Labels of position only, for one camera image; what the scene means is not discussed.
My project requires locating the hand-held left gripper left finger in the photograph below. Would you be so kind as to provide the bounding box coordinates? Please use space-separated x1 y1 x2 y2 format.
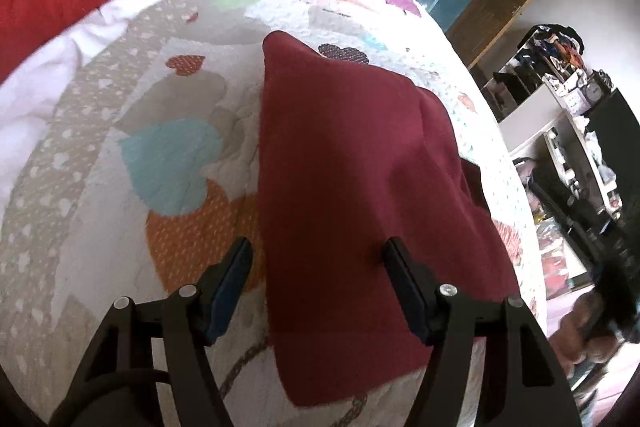
47 237 253 427

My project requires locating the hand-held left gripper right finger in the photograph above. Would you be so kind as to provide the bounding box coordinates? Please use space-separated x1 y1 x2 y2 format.
382 237 583 427

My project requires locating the maroon garment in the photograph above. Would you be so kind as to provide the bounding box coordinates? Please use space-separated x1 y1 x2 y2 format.
256 29 521 408

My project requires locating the person's right hand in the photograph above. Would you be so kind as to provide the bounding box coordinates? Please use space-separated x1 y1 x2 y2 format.
560 294 621 365

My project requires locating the colourful printed board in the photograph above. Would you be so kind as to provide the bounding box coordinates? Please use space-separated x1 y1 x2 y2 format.
530 217 591 303

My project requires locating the black television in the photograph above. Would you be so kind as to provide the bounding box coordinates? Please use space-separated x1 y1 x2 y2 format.
582 88 640 218

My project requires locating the small dark clock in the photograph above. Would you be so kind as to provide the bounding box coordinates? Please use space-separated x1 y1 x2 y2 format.
582 79 606 108

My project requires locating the white shelf unit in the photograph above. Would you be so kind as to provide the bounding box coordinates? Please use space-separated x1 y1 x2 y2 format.
497 84 626 228

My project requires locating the heart pattern quilt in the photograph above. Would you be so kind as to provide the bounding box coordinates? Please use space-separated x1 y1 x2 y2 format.
0 0 548 427

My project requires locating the cluttered black rack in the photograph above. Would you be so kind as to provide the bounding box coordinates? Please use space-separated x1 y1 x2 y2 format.
480 23 588 122

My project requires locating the white bed sheet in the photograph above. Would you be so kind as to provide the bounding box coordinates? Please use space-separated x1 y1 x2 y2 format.
0 0 191 208

